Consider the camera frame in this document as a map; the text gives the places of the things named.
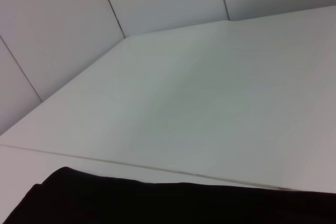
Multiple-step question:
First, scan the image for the black t-shirt with white print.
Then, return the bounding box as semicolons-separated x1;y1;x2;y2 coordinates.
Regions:
0;166;336;224

